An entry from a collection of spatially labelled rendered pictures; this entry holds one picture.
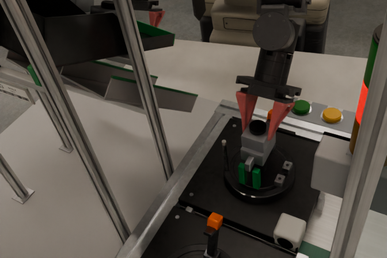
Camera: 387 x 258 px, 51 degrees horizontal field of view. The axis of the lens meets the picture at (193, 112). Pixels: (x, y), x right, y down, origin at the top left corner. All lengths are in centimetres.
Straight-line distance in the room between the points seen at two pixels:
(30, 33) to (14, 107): 233
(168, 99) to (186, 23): 229
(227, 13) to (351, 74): 48
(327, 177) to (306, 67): 74
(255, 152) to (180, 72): 58
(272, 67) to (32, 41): 38
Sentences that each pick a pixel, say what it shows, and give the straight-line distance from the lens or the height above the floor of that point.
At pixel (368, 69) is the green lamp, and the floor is 138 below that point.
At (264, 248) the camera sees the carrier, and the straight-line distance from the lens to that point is 75.
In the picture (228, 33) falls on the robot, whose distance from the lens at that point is 150.
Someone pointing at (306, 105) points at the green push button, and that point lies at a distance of 97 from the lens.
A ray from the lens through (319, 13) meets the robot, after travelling 170.
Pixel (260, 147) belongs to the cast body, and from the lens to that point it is 72.
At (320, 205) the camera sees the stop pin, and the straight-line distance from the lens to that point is 83.
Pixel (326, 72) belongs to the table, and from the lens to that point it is 124.
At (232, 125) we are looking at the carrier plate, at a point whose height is 97.
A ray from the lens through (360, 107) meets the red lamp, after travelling 45.
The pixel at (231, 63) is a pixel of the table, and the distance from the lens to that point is 127.
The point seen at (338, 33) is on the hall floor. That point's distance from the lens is 294.
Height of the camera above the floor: 164
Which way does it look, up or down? 44 degrees down
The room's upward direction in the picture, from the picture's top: 10 degrees counter-clockwise
